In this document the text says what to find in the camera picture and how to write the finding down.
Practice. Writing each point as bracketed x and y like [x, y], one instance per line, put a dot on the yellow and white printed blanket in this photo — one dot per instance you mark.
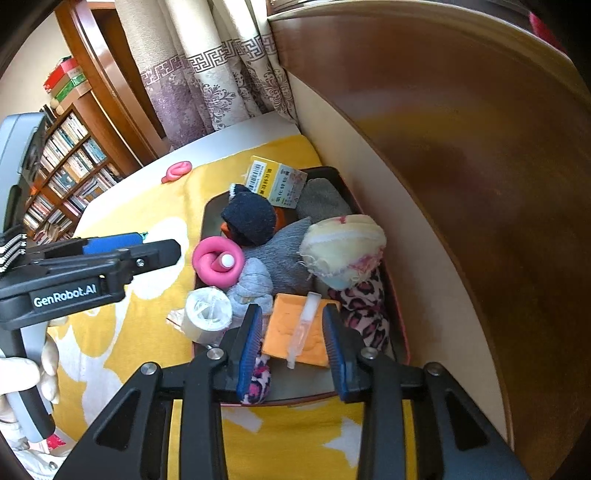
[152, 350]

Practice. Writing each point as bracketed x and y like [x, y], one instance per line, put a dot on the small yellow medicine box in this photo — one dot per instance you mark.
[277, 182]

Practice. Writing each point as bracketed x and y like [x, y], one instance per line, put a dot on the wooden door frame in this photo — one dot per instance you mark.
[106, 83]

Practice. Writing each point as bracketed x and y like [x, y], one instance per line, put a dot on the red cardboard box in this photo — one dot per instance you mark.
[392, 323]

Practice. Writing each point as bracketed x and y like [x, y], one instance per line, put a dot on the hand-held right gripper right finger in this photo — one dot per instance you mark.
[337, 362]

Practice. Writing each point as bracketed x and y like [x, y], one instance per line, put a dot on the red patterned quilt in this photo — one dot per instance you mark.
[51, 443]

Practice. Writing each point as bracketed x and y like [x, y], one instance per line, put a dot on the dark orange embossed cube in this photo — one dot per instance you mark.
[280, 217]

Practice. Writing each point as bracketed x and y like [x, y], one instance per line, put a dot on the small white bottle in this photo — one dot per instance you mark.
[227, 261]

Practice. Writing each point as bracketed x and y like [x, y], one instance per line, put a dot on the grey sock with striped cuff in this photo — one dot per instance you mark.
[279, 258]

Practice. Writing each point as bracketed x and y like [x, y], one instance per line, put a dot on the red and green book stack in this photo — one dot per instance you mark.
[67, 85]

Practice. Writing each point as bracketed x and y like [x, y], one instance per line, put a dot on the wooden headboard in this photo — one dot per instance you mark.
[485, 161]

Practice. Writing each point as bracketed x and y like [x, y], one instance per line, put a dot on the pink knotted tube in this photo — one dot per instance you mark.
[178, 171]

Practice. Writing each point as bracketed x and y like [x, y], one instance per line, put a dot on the grey knotted sock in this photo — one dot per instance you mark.
[251, 286]

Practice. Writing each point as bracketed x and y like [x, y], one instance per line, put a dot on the cream and pink sock bundle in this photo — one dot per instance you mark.
[344, 249]

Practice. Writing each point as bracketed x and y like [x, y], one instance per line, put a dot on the grey bed sheet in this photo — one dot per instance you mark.
[221, 138]

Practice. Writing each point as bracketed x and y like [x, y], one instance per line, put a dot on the wooden bookshelf with books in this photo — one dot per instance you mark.
[69, 175]

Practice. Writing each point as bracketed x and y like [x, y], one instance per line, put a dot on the plastic-wrapped white roll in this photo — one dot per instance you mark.
[207, 314]

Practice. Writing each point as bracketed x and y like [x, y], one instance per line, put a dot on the light orange embossed block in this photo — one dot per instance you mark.
[281, 337]

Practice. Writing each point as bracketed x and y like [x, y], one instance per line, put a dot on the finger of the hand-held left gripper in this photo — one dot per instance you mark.
[152, 258]
[111, 243]

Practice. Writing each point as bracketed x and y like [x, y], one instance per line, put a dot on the pink leopard print sock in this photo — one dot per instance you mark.
[362, 304]
[258, 381]

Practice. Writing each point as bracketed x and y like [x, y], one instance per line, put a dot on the cream patterned curtain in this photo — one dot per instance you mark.
[221, 78]

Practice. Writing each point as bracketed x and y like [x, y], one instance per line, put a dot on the grey and black sock roll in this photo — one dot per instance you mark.
[323, 198]

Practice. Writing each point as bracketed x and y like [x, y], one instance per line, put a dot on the person's left hand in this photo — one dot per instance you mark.
[14, 376]

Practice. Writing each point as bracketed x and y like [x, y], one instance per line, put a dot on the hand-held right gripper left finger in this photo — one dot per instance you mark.
[249, 353]

